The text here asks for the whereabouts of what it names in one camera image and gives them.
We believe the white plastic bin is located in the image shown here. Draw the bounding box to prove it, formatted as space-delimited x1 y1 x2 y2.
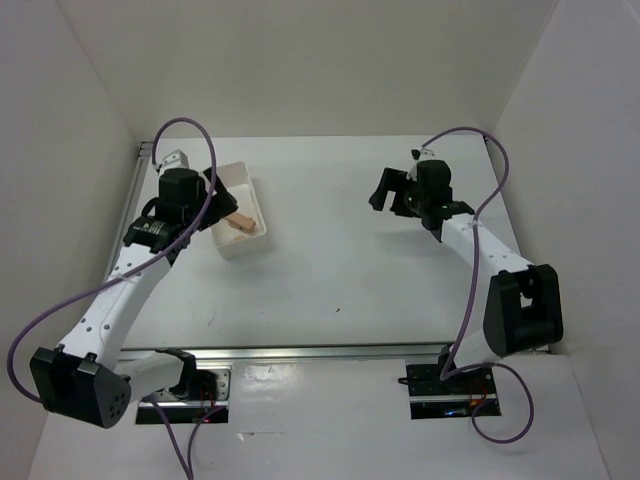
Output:
211 162 268 260

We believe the long light wood block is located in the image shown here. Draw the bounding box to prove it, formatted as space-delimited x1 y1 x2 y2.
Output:
224 212 258 234

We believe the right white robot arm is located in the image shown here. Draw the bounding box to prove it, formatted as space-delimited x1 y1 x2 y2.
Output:
369 160 564 377

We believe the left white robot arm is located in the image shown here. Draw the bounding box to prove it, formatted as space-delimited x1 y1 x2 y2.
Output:
29 168 237 429

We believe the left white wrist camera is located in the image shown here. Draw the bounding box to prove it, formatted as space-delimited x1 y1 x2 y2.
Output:
155 149 189 175

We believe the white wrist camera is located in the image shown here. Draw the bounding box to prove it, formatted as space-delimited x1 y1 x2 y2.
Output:
407 147 436 181
155 149 189 175

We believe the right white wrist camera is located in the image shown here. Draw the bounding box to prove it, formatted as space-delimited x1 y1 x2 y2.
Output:
407 147 436 181

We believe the aluminium left rail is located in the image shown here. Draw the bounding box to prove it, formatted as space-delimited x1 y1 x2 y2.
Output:
116 141 152 249

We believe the aluminium rail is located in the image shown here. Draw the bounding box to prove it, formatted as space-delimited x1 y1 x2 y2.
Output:
116 141 152 249
117 342 551 362

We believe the aluminium front rail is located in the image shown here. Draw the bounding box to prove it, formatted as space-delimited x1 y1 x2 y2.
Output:
117 342 551 362

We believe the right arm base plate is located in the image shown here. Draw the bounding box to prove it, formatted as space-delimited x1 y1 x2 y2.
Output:
397 364 501 420

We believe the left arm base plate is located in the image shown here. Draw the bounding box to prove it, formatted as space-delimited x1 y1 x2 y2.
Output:
151 364 232 425

